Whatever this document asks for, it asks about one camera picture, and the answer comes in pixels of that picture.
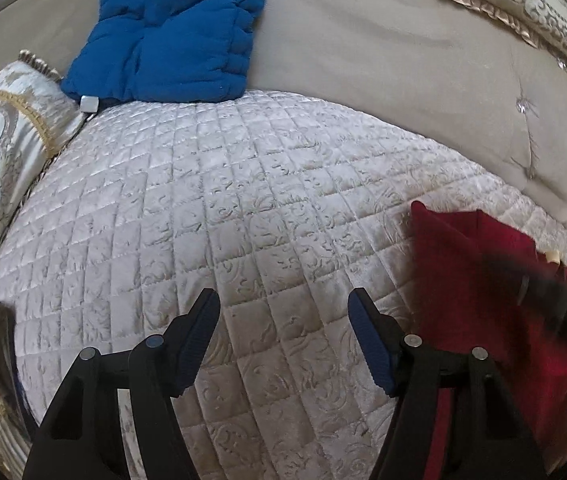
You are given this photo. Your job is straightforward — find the white quilted bedspread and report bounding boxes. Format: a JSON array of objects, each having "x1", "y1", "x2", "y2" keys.
[{"x1": 0, "y1": 91, "x2": 567, "y2": 479}]

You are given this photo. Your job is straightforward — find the blue quilted cushion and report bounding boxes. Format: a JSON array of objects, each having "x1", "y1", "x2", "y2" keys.
[{"x1": 61, "y1": 0, "x2": 265, "y2": 106}]

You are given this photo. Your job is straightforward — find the floral pillow with gold trim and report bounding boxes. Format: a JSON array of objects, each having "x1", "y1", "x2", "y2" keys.
[{"x1": 0, "y1": 50, "x2": 85, "y2": 240}]

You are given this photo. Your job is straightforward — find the beige tufted headboard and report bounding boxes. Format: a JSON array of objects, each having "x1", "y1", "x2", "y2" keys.
[{"x1": 0, "y1": 0, "x2": 567, "y2": 228}]

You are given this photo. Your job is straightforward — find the black strap at bed edge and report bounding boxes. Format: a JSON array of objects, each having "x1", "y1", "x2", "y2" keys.
[{"x1": 0, "y1": 301, "x2": 39, "y2": 441}]

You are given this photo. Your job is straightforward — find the dark red garment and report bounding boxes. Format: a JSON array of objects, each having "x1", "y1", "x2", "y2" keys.
[{"x1": 411, "y1": 202, "x2": 567, "y2": 479}]

